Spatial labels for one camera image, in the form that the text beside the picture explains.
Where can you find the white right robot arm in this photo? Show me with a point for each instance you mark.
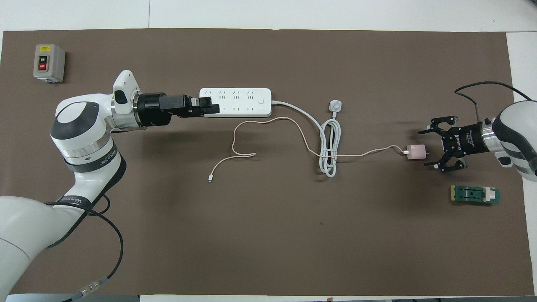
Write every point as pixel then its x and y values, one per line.
pixel 516 130

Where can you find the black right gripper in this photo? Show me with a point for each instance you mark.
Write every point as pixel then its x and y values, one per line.
pixel 463 140

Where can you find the white power strip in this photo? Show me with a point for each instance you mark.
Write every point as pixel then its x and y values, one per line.
pixel 243 102

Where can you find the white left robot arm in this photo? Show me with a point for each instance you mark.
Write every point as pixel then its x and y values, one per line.
pixel 84 126

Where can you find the pink charger adapter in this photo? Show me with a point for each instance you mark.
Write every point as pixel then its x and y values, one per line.
pixel 415 152

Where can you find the green circuit board block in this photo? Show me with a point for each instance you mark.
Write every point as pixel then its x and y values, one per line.
pixel 474 195

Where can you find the grey on-off switch box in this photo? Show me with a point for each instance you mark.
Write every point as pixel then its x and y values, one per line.
pixel 48 63

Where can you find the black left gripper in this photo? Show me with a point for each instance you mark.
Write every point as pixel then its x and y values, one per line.
pixel 155 109

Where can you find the brown paper table mat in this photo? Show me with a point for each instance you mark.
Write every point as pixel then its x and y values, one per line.
pixel 268 235

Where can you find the white wall plug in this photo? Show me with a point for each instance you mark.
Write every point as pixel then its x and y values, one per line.
pixel 335 105

